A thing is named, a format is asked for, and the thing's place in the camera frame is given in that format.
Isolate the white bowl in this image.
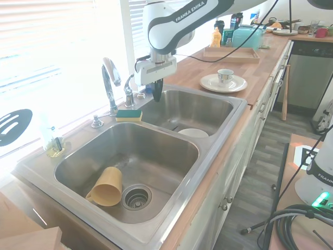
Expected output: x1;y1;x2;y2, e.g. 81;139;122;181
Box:
177;128;209;139

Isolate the white dinner plate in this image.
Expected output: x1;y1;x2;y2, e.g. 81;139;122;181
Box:
199;73;248;94

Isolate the stack of white plates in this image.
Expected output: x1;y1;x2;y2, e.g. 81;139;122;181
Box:
272;28;299;36

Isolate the green and yellow sponge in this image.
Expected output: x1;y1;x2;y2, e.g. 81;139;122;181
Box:
116;109;143;122

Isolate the grey coiled cable bundle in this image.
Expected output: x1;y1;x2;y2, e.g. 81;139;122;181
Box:
256;204;333;250

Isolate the black and blue bottle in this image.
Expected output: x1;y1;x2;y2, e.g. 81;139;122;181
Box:
230;12;244;30

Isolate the clear bottle with yellow base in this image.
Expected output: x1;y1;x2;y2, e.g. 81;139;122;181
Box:
39;110;66;158

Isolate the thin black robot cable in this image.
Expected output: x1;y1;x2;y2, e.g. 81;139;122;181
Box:
173;0;280;63

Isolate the chrome sink deck cap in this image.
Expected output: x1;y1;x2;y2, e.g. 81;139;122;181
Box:
91;114;105;129

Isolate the black slotted spatula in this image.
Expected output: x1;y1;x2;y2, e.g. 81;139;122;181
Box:
0;108;34;147

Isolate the yellow plastic cup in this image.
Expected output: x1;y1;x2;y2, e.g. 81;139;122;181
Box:
85;166;123;207

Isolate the chrome sink faucet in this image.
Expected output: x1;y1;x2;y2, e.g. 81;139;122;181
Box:
101;57;122;117

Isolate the black and white marker tag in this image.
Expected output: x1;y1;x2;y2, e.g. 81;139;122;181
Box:
293;144;322;170

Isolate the stainless steel double sink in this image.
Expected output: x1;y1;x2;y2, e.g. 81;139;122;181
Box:
15;83;248;244

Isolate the white patterned teacup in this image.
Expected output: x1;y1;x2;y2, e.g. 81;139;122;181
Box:
217;69;234;88

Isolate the chrome faucet lever handle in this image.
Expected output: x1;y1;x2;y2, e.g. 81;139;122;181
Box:
123;73;136;108

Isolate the light wooden block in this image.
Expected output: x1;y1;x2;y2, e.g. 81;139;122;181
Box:
0;226;63;250

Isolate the green container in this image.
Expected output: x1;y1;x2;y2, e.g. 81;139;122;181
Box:
222;28;235;47

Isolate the teal toaster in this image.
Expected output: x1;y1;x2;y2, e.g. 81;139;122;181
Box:
233;24;264;52

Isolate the metal sink drain strainer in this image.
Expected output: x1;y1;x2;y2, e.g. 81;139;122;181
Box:
121;184;153;210

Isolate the black stand pole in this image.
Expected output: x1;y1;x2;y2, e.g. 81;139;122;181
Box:
262;142;290;250

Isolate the wooden serving tray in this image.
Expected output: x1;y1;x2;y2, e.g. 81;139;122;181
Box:
202;46;261;65

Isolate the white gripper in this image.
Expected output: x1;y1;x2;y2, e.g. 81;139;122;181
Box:
134;56;178;103

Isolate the clear drinking glass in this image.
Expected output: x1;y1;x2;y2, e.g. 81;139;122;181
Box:
309;20;321;37

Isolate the white window blind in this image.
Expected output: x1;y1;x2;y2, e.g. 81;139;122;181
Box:
129;0;151;49

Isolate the stainless steel dishwasher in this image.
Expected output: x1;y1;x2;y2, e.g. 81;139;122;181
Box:
275;40;333;110

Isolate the yellow mustard bottle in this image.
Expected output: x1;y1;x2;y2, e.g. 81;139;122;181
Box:
210;27;222;48

